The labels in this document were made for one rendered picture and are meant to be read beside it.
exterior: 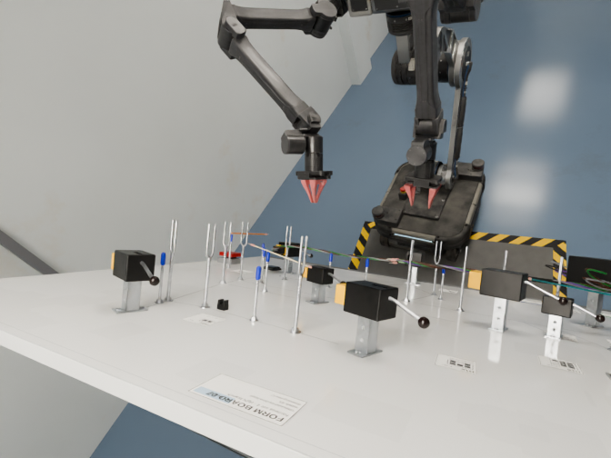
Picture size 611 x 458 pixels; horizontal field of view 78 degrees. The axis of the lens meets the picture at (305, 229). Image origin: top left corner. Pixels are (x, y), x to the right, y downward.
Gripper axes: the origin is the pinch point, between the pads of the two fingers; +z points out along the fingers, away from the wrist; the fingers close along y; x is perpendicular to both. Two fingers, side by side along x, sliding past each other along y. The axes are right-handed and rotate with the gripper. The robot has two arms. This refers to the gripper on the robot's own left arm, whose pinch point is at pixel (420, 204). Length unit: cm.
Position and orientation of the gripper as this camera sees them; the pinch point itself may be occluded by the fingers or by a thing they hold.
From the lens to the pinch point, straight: 125.7
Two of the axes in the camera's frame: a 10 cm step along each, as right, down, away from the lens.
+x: 5.4, -3.4, 7.7
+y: 8.4, 1.9, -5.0
